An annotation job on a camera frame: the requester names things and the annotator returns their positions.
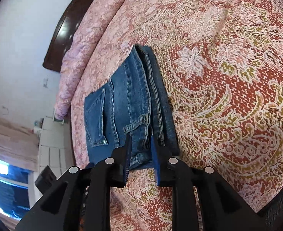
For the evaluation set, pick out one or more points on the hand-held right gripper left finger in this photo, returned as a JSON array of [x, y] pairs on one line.
[[128, 156]]

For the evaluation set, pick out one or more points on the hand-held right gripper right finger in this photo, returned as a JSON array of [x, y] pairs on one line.
[[154, 158]]

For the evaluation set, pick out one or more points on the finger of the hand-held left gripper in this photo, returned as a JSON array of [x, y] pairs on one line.
[[45, 178]]

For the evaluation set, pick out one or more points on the blue denim pants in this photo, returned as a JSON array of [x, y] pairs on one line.
[[122, 110]]

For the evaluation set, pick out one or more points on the white bedside cabinet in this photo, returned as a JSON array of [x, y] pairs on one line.
[[53, 146]]

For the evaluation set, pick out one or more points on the window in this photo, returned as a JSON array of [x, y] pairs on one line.
[[6, 187]]

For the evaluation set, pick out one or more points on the bed with patterned red bedspread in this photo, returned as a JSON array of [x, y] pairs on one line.
[[216, 77]]

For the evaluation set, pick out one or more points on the pink floral quilt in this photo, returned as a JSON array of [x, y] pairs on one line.
[[83, 48]]

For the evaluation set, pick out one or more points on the dark wooden headboard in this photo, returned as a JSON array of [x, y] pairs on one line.
[[64, 33]]

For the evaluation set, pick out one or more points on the white wall socket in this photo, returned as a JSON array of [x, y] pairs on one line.
[[45, 82]]

